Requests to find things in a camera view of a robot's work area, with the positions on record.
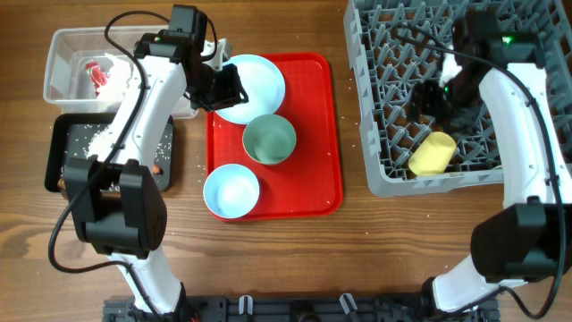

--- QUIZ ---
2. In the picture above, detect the large light blue plate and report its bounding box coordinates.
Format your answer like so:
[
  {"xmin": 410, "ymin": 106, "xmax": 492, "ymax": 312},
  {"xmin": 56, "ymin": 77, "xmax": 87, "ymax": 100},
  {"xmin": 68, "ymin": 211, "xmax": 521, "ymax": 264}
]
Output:
[{"xmin": 216, "ymin": 55, "xmax": 286, "ymax": 125}]

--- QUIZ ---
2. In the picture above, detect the yellow plastic cup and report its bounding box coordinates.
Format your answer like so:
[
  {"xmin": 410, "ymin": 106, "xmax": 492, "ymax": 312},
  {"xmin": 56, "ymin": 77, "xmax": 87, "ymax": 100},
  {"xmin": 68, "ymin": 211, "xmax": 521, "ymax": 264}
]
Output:
[{"xmin": 408, "ymin": 131, "xmax": 457, "ymax": 176}]

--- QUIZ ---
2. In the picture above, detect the mint green bowl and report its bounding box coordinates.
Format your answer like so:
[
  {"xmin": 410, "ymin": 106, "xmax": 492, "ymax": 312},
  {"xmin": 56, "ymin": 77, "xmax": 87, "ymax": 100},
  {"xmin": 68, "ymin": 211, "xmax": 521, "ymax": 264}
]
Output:
[{"xmin": 242, "ymin": 114, "xmax": 297, "ymax": 165}]

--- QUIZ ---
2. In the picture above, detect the white tissue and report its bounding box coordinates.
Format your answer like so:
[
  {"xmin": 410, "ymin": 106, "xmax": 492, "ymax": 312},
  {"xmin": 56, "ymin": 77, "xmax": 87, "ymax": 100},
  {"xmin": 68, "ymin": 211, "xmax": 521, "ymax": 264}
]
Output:
[{"xmin": 97, "ymin": 53, "xmax": 132, "ymax": 101}]

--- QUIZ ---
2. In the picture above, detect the light blue bowl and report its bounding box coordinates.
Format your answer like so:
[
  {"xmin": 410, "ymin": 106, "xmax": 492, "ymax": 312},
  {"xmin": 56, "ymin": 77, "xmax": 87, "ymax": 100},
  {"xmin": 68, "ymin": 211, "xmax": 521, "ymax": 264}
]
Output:
[{"xmin": 203, "ymin": 164, "xmax": 260, "ymax": 219}]

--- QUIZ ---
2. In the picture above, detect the white rice pile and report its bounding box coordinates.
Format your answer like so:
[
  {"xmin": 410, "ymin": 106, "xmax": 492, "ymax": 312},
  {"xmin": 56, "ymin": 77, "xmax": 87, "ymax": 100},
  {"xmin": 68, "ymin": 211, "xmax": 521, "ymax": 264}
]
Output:
[{"xmin": 62, "ymin": 123, "xmax": 173, "ymax": 171}]

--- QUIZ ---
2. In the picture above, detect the brown food scrap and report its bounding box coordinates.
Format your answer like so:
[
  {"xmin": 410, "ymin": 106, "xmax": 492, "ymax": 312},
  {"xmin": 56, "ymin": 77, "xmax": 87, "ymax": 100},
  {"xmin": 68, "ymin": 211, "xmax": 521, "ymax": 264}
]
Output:
[{"xmin": 57, "ymin": 178, "xmax": 66, "ymax": 192}]

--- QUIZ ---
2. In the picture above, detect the red snack wrapper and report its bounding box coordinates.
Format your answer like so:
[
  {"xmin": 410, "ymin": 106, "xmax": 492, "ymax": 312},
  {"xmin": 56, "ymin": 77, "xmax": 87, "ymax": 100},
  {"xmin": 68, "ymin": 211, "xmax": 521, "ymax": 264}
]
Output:
[{"xmin": 85, "ymin": 61, "xmax": 109, "ymax": 96}]

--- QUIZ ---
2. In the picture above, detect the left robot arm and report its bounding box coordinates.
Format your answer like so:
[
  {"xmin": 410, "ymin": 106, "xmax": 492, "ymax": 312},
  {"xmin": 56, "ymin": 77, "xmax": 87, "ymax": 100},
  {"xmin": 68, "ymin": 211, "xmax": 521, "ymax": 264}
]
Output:
[{"xmin": 63, "ymin": 4, "xmax": 248, "ymax": 321}]

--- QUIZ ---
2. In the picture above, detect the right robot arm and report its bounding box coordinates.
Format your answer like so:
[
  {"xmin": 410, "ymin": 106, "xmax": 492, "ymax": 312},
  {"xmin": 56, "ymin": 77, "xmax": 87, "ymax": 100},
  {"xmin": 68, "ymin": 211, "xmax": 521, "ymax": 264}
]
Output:
[{"xmin": 393, "ymin": 11, "xmax": 571, "ymax": 320}]

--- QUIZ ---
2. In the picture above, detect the grey dishwasher rack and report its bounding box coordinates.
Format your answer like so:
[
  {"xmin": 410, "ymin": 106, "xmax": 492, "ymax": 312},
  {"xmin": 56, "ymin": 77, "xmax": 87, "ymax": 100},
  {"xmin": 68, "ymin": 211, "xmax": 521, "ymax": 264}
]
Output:
[{"xmin": 343, "ymin": 0, "xmax": 571, "ymax": 197}]

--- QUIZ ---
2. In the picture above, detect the clear plastic bin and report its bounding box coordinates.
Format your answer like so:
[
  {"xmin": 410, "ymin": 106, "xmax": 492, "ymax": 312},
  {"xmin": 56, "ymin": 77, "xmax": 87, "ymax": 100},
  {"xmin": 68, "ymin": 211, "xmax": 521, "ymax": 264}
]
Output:
[{"xmin": 43, "ymin": 24, "xmax": 200, "ymax": 120}]

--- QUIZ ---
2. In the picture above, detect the black plastic tray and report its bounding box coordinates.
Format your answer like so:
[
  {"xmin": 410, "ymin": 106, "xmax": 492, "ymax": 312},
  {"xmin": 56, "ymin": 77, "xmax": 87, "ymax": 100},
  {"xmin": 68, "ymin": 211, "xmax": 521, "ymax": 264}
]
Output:
[{"xmin": 44, "ymin": 113, "xmax": 175, "ymax": 192}]

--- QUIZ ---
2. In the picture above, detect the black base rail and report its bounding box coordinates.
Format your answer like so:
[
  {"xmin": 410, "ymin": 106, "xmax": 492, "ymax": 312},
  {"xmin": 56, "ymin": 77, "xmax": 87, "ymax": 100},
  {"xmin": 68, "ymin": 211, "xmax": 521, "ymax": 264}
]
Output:
[{"xmin": 102, "ymin": 292, "xmax": 500, "ymax": 322}]

